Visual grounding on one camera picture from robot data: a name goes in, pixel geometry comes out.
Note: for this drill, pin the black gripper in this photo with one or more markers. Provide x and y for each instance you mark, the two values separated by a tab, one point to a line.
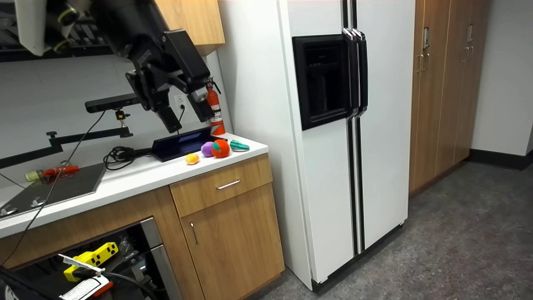
164	62

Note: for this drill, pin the wooden drawer with handle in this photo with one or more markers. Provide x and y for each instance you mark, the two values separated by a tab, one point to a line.
219	185

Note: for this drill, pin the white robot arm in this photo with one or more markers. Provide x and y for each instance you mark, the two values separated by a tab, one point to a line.
135	30

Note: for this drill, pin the dark blue tray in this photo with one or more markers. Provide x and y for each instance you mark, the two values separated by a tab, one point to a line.
182	144

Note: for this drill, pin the yellow plush toy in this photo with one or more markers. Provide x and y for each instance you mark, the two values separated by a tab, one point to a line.
192	159

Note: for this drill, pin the purple plush toy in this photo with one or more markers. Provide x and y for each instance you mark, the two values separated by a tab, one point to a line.
207	149

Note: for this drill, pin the teal plush toy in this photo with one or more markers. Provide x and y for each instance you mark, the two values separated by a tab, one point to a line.
237	145

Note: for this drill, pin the black range hood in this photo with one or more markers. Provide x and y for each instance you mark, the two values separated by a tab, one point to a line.
49	29

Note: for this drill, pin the red and green toy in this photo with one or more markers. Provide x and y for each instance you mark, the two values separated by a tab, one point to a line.
50	174

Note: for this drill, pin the wooden lower cabinet door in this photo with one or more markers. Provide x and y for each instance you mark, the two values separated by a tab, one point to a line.
235	245

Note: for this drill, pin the yellow power tool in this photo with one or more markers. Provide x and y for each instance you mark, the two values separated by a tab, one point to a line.
92	257

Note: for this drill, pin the black cooktop plate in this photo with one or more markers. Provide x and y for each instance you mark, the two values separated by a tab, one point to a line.
82	182

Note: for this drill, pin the white side-by-side refrigerator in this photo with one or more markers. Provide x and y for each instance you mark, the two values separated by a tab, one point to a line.
327	87

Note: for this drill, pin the white and red tool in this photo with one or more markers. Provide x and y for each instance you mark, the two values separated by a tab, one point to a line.
87	289

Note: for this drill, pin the tall wooden cabinet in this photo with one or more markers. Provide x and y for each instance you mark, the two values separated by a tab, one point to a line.
447	70

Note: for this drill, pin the black stereo camera bar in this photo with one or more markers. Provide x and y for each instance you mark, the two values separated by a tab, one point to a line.
110	104

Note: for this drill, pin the wooden upper wall cabinet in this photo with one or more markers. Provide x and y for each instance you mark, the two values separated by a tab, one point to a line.
200	19

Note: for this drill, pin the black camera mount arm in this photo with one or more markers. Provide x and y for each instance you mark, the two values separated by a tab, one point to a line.
57	144

